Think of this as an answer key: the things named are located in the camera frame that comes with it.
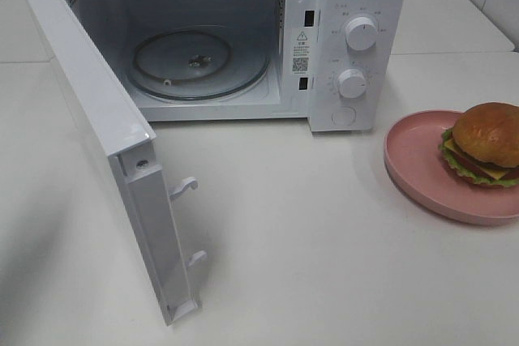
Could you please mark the round white door button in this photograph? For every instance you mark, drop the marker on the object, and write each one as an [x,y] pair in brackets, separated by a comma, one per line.
[344,117]

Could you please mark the white microwave knob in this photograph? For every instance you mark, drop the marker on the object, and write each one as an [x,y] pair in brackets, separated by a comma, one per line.
[351,83]
[361,32]

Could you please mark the white microwave door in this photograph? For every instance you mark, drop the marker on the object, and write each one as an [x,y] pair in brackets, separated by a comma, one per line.
[119,144]

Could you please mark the pink round plate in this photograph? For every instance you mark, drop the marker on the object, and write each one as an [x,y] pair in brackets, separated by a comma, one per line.
[414,162]

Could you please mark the toy burger with lettuce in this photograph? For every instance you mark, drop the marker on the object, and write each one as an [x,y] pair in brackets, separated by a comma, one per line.
[482,145]

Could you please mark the white warning label sticker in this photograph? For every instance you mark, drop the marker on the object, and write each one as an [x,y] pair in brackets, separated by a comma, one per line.
[300,51]

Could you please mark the white microwave oven body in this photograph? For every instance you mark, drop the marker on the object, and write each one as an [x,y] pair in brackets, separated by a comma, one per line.
[116,27]

